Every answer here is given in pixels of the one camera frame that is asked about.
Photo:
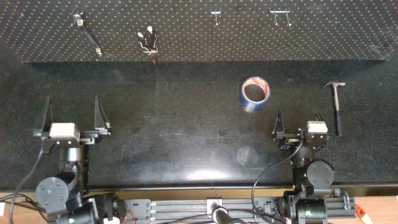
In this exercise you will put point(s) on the black pegboard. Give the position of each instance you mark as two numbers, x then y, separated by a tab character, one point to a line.
248	37

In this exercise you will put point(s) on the wrench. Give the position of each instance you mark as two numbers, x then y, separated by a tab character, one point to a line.
88	35

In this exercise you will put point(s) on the red and yellow object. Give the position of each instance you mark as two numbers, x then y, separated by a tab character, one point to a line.
360	211

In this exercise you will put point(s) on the black and white pliers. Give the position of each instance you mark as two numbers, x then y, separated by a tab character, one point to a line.
151	39

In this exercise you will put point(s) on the roll of blue tape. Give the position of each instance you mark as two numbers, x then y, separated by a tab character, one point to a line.
248	101

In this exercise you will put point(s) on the white tag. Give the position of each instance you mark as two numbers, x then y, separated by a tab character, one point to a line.
2	209

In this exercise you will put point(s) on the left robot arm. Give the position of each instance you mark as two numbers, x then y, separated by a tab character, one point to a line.
53	193

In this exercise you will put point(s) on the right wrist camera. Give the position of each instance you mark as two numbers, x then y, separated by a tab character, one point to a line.
316	127

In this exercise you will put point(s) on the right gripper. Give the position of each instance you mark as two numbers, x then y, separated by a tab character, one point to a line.
289	137

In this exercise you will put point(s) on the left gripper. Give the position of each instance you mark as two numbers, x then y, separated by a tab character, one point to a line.
93	135

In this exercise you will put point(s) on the mounting rail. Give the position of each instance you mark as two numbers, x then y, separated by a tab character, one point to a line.
186	208

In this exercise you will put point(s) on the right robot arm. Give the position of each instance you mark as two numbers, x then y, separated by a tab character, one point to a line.
314	180

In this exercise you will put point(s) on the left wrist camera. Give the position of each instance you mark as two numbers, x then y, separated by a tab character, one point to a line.
64	130

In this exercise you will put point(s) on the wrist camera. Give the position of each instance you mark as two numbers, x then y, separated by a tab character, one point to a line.
64	130
316	127

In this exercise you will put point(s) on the hammer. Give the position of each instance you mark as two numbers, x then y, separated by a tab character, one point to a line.
336	102

